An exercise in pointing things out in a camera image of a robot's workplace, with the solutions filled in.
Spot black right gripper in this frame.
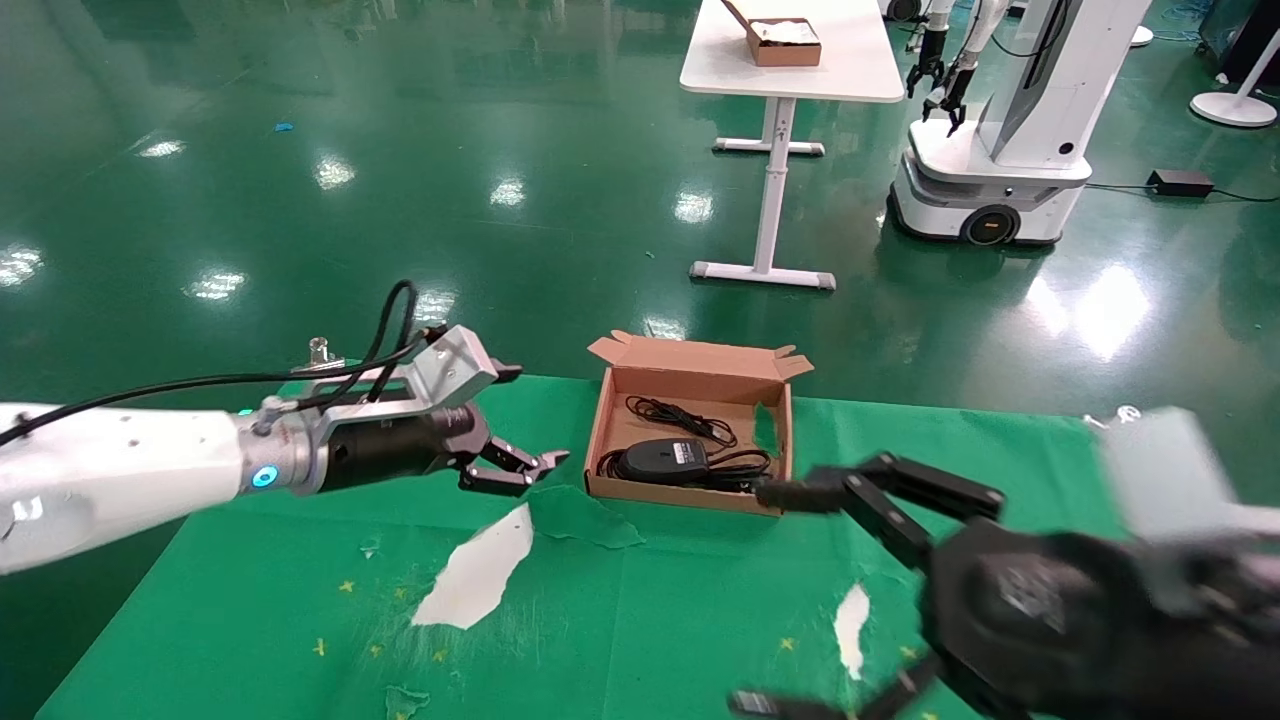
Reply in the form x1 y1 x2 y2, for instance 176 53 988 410
728 452 1280 720

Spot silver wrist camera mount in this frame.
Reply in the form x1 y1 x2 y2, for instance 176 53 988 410
1095 405 1251 546
290 325 523 436

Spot black power brick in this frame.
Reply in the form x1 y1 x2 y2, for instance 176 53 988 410
1147 168 1280 202

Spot small brown cardboard box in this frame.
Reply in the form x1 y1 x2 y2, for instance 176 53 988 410
722 0 824 67

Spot white wheeled robot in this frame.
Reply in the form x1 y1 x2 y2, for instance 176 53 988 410
888 0 1156 248

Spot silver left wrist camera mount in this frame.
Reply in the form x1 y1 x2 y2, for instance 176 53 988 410
290 325 523 436

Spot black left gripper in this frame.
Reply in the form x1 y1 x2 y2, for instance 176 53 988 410
325 405 571 496

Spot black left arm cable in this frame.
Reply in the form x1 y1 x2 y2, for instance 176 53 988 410
0 280 421 446

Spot black power adapter with cord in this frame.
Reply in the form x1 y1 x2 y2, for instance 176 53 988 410
597 437 776 493

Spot green table cloth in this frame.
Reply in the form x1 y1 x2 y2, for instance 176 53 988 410
35 372 1280 720

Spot black cabinet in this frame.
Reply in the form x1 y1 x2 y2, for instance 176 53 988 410
1200 0 1280 86

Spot open brown cardboard box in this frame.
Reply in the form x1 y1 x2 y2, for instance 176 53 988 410
585 330 816 518

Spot white height-adjustable table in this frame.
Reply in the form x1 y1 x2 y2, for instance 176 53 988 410
680 0 906 293

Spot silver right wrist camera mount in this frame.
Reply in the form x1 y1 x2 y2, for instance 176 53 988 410
1095 405 1251 546

